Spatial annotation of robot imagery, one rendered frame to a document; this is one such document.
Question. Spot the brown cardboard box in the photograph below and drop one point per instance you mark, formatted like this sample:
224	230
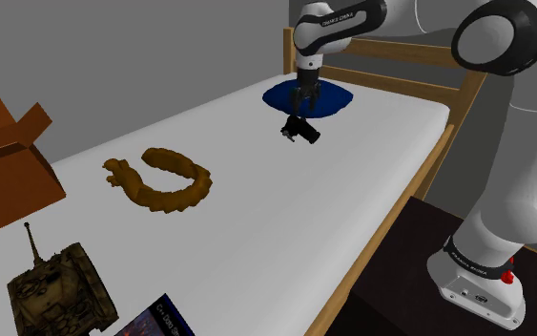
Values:
3	181

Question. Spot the blue pillow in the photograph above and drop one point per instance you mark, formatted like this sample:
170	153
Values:
331	100

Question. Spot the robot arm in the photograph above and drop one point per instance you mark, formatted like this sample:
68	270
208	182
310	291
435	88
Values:
519	153

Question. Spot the brown curved plush toy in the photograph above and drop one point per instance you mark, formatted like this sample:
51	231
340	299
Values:
165	186

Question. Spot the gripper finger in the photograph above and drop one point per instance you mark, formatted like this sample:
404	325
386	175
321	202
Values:
313	97
295	100

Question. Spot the black camera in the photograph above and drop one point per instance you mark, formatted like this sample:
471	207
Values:
302	130

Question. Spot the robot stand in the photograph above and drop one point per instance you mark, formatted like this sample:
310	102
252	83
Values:
417	288

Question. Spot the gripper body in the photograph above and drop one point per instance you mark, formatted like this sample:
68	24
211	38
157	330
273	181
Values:
308	78

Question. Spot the camouflage toy tank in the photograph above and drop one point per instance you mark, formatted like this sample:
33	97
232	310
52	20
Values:
59	293

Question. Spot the blue book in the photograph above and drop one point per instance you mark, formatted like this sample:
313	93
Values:
156	321

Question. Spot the wooden bed with white mattress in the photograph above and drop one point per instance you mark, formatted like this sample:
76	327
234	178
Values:
258	204

